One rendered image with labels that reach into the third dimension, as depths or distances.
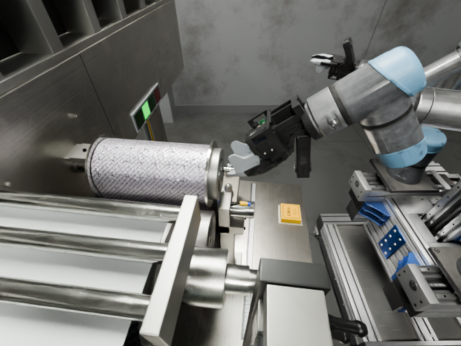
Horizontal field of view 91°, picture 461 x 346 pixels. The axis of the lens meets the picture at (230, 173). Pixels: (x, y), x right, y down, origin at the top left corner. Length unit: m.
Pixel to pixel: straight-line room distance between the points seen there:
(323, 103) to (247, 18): 2.48
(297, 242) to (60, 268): 0.71
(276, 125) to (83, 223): 0.32
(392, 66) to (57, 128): 0.60
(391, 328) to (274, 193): 1.00
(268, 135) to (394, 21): 2.99
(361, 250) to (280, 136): 1.42
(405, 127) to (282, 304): 0.35
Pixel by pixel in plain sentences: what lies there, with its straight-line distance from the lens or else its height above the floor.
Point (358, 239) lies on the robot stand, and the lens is 1.81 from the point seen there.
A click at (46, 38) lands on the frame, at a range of 0.61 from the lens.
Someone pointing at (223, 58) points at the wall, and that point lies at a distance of 2.93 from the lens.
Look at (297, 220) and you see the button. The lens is 0.86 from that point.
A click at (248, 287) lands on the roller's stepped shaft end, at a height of 1.34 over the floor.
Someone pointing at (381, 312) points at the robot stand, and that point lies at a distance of 1.65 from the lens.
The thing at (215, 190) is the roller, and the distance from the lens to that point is 0.46.
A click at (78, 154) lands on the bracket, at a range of 0.59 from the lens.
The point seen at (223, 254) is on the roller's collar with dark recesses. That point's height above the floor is 1.36.
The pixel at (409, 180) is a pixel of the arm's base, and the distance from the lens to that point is 1.34.
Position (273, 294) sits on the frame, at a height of 1.44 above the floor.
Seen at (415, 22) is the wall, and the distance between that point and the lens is 3.46.
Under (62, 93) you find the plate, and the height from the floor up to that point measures 1.39.
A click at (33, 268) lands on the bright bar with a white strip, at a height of 1.44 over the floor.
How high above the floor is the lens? 1.61
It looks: 45 degrees down
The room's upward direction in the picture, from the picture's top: straight up
